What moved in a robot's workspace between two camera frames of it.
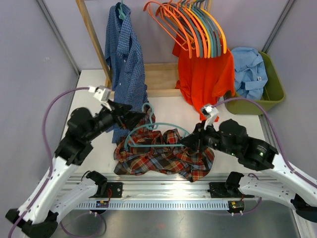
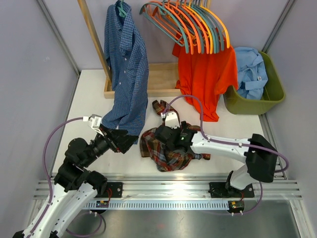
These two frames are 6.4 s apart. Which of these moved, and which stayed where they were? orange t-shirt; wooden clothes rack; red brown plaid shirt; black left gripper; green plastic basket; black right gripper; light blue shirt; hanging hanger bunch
Moved: black right gripper; black left gripper; red brown plaid shirt
Stayed: green plastic basket; wooden clothes rack; light blue shirt; hanging hanger bunch; orange t-shirt
